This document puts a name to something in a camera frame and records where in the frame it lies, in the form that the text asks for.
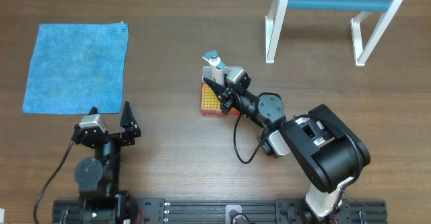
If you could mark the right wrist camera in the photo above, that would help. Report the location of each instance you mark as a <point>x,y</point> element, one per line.
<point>234,75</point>

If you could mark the blue cloth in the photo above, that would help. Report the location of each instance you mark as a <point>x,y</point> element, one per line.
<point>74,69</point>

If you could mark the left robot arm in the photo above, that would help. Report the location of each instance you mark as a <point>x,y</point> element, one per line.
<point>97,170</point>

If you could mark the mounting rail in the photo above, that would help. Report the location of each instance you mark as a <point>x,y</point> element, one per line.
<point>202,212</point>

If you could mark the white pipette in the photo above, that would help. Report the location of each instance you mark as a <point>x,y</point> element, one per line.
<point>215,72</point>

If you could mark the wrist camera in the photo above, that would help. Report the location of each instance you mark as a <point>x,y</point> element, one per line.
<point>92,122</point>
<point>234,75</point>

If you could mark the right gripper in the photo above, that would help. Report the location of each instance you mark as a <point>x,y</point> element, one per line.
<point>241,87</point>

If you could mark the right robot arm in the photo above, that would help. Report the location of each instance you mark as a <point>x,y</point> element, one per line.
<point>336,156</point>

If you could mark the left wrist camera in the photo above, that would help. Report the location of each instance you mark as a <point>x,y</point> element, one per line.
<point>92,122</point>

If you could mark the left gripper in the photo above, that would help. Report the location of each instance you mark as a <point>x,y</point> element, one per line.
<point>97,138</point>

